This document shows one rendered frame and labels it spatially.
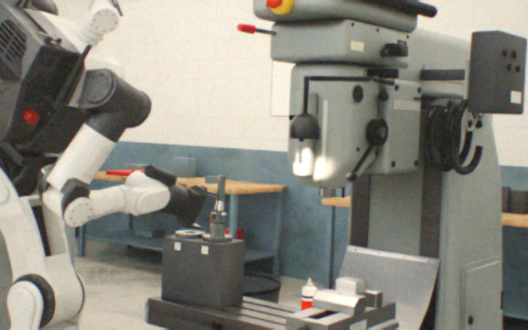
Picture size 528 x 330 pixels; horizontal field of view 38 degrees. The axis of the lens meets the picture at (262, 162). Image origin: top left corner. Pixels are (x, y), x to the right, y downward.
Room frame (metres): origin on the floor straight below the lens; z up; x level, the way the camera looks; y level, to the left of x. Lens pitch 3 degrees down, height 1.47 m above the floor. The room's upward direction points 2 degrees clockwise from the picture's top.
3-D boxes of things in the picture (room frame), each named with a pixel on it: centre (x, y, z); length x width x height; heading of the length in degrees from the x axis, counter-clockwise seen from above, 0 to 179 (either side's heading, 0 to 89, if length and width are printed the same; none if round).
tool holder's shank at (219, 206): (2.27, 0.12, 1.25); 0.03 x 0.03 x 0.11
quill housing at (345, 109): (2.04, -0.18, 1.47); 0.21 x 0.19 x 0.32; 51
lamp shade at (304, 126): (1.87, -0.10, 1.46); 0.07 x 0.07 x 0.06
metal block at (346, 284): (1.99, -0.24, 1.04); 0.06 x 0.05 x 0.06; 53
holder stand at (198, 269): (2.29, 0.17, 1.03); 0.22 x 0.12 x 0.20; 58
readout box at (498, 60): (2.07, -0.62, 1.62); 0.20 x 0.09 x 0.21; 141
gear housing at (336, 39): (2.07, -0.20, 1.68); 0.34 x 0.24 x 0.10; 141
